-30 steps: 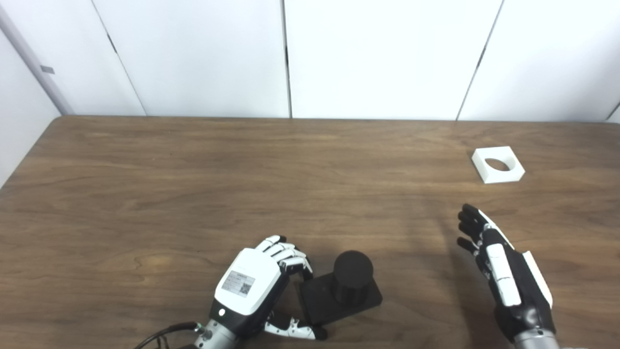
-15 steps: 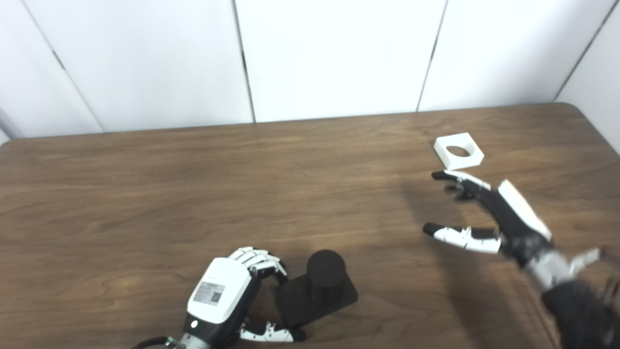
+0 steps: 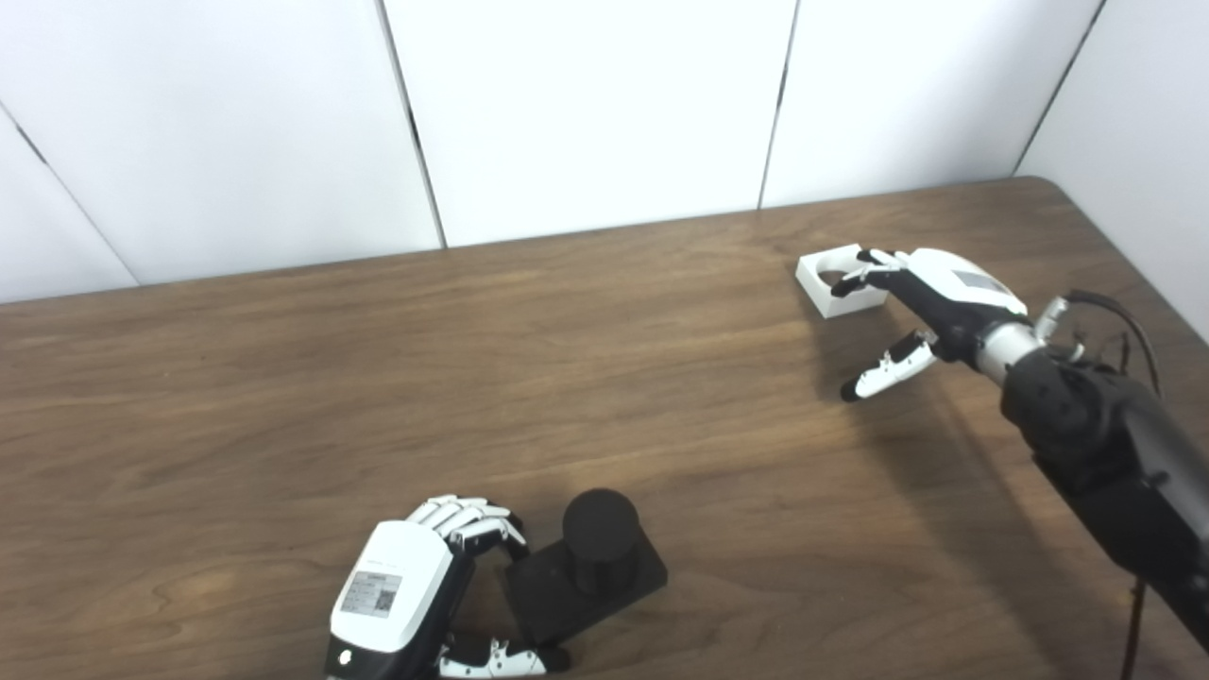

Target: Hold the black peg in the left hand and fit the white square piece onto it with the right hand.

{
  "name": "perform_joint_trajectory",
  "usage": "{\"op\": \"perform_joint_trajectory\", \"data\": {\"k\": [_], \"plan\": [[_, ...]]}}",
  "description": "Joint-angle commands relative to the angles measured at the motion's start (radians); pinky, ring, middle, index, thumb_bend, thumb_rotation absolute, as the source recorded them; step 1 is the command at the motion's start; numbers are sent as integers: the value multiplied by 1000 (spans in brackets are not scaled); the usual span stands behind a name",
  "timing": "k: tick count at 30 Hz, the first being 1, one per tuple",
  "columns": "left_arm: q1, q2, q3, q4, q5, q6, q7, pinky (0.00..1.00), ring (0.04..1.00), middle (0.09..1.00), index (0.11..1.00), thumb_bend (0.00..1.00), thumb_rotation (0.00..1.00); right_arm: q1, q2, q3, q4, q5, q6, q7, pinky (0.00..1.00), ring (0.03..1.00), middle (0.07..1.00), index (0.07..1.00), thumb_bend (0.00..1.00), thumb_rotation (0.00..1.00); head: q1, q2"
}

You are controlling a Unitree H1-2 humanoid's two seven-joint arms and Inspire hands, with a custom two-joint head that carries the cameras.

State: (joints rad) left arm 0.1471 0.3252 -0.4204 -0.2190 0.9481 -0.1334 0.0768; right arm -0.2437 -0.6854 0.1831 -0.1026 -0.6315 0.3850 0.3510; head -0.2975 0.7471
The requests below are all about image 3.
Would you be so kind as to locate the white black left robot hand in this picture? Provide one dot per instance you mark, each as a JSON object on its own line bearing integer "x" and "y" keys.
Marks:
{"x": 397, "y": 586}

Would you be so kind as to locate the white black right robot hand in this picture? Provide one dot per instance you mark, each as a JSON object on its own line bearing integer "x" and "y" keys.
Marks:
{"x": 949, "y": 293}

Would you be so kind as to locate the white square piece with hole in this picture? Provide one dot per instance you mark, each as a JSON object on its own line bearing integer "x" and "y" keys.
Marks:
{"x": 820, "y": 283}

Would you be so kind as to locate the black peg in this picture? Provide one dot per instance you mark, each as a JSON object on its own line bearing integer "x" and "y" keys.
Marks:
{"x": 600, "y": 529}

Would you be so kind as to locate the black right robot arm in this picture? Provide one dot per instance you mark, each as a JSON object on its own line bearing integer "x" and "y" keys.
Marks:
{"x": 1105, "y": 444}

